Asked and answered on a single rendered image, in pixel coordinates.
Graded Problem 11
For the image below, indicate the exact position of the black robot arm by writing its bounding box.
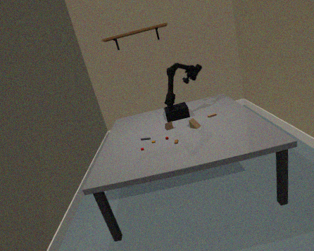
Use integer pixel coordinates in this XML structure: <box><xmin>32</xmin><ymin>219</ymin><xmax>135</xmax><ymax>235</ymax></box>
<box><xmin>165</xmin><ymin>63</ymin><xmax>202</xmax><ymax>111</ymax></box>

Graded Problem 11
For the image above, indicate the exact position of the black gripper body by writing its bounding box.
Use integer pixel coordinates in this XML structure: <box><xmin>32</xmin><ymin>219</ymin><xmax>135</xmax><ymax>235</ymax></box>
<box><xmin>183</xmin><ymin>71</ymin><xmax>193</xmax><ymax>84</ymax></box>

